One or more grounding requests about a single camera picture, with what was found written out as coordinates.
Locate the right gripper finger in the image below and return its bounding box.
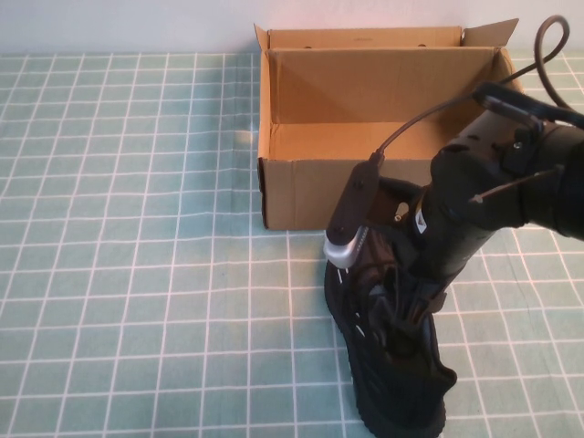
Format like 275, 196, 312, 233
422, 276, 449, 317
391, 273, 420, 335

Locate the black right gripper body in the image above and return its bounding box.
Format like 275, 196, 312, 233
410, 182, 494, 282

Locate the black knit sneaker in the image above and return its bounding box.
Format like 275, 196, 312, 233
322, 223, 459, 438

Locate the brown cardboard shoe box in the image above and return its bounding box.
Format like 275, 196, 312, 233
254, 17, 527, 232

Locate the green white checked tablecloth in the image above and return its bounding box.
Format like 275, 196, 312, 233
0, 47, 584, 438

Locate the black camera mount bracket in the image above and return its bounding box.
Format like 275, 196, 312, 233
364, 176, 433, 238

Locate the black cable tie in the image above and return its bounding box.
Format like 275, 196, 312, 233
468, 164, 565, 205

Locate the dark right camera cable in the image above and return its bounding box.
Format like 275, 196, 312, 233
368, 15, 574, 168

